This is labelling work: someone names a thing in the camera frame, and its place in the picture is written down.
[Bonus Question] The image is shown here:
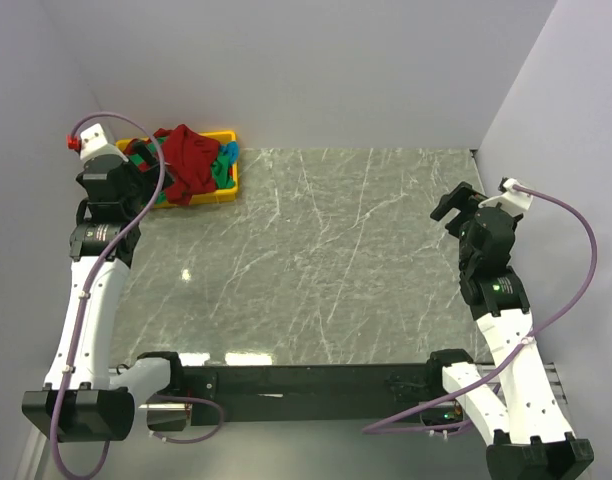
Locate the green t shirt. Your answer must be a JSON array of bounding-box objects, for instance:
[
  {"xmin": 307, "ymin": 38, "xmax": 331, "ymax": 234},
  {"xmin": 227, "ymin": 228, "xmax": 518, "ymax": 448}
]
[{"xmin": 155, "ymin": 147, "xmax": 236, "ymax": 207}]

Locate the aluminium frame rail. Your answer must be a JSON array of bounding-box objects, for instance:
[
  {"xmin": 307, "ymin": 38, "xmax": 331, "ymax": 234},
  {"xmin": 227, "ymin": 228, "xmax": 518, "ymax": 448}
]
[{"xmin": 477, "ymin": 363, "xmax": 568, "ymax": 405}]

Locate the blue t shirt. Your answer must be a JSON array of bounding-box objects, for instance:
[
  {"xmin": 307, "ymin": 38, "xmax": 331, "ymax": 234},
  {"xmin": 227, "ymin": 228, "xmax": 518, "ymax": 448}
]
[{"xmin": 220, "ymin": 141, "xmax": 239, "ymax": 165}]

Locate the yellow plastic bin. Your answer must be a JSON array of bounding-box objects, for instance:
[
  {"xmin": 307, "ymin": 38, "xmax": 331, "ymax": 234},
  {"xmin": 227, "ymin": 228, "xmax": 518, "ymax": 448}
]
[{"xmin": 114, "ymin": 129, "xmax": 242, "ymax": 207}]

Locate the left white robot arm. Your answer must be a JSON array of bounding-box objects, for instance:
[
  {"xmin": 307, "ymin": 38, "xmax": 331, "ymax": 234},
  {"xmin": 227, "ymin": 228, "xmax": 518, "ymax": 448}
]
[{"xmin": 22, "ymin": 141, "xmax": 184, "ymax": 443}]

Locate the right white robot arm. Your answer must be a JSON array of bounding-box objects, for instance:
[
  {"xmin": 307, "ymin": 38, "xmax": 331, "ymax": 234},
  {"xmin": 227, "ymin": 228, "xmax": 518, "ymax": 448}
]
[{"xmin": 427, "ymin": 179, "xmax": 594, "ymax": 479}]

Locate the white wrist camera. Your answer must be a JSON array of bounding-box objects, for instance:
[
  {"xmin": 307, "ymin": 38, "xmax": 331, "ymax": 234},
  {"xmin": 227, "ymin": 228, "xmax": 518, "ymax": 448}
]
[
  {"xmin": 479, "ymin": 178, "xmax": 533, "ymax": 217},
  {"xmin": 67, "ymin": 123, "xmax": 123, "ymax": 163}
]

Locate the red t shirt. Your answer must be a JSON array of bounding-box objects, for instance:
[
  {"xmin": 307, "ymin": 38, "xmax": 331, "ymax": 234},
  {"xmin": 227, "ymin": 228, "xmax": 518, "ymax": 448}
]
[{"xmin": 154, "ymin": 124, "xmax": 220, "ymax": 206}]

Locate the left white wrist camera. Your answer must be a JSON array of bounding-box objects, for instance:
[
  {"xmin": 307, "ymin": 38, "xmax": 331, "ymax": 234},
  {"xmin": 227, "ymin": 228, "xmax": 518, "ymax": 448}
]
[{"xmin": 67, "ymin": 123, "xmax": 123, "ymax": 163}]

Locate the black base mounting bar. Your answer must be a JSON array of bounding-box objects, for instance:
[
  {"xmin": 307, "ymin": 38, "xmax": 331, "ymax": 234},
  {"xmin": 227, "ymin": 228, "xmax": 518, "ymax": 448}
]
[{"xmin": 153, "ymin": 362, "xmax": 446, "ymax": 422}]

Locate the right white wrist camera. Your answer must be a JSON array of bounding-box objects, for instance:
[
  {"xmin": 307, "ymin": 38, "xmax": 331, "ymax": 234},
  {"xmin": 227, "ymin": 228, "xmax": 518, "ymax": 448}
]
[{"xmin": 479, "ymin": 178, "xmax": 533, "ymax": 217}]

